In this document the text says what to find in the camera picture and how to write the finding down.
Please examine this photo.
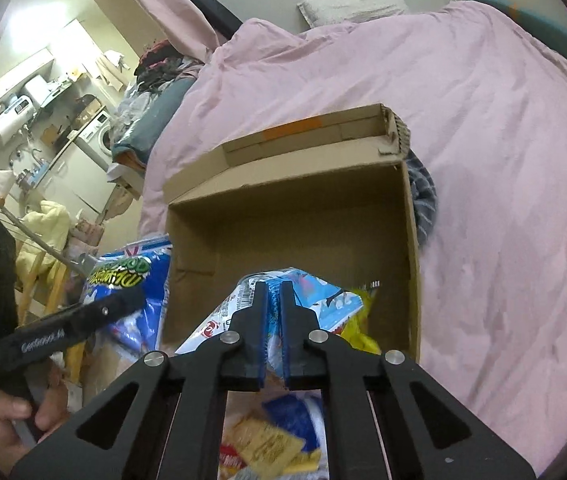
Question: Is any white washing machine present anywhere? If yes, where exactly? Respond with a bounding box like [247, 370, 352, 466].
[78, 110, 117, 163]

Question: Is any grey striped cloth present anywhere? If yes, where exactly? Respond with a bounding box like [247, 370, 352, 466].
[403, 152, 437, 250]

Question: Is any pale yellow cloth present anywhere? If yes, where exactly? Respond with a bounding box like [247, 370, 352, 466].
[15, 200, 72, 283]

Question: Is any pile of dark clothes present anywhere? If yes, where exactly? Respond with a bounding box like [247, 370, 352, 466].
[134, 39, 207, 92]

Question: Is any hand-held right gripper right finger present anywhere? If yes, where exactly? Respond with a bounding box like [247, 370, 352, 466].
[280, 281, 535, 480]

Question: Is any pink blanket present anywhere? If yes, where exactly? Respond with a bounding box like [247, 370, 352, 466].
[108, 0, 567, 476]

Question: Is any grey folded cloth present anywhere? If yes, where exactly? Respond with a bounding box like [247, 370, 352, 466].
[112, 77, 197, 161]

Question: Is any white cabinet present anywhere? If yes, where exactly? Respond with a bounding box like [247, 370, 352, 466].
[38, 145, 114, 221]

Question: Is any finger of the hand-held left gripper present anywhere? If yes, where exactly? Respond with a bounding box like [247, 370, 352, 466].
[80, 286, 146, 335]

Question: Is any blue snack bag green print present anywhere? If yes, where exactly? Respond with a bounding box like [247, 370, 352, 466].
[80, 239, 173, 356]

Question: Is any white water heater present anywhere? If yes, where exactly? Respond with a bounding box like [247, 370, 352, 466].
[0, 95, 34, 147]

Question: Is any yellow snack bag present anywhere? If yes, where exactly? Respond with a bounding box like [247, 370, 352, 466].
[338, 285, 381, 356]

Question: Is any blue white snack packet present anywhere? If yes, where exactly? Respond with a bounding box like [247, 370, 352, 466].
[262, 392, 327, 461]

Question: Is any light blue snack bag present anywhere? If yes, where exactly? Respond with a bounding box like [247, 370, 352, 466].
[174, 267, 364, 396]

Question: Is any grey pillow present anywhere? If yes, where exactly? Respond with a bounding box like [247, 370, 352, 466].
[297, 0, 410, 28]

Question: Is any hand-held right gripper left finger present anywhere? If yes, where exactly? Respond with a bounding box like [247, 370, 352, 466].
[8, 281, 271, 480]

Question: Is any cardboard box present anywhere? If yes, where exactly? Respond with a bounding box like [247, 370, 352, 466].
[162, 103, 421, 366]

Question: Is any grey metal pole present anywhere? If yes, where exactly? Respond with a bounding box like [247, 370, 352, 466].
[0, 200, 99, 276]

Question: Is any small yellow snack packet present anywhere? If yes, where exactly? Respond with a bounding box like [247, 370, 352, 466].
[226, 416, 305, 467]

